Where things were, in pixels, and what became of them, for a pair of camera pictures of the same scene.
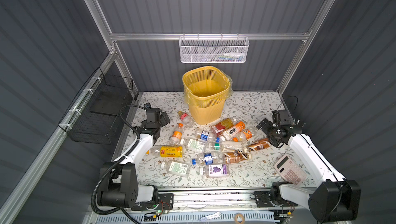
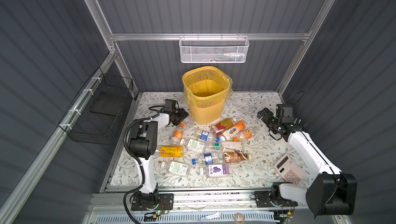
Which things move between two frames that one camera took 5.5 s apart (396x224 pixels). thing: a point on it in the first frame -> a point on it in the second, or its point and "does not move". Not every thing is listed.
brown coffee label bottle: x=235 y=157 does not move
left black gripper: x=163 y=120 -> x=182 y=113
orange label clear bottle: x=175 y=139 does not move
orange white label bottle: x=240 y=127 does not move
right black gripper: x=264 y=128 -> x=269 y=114
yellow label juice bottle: x=166 y=152 does not move
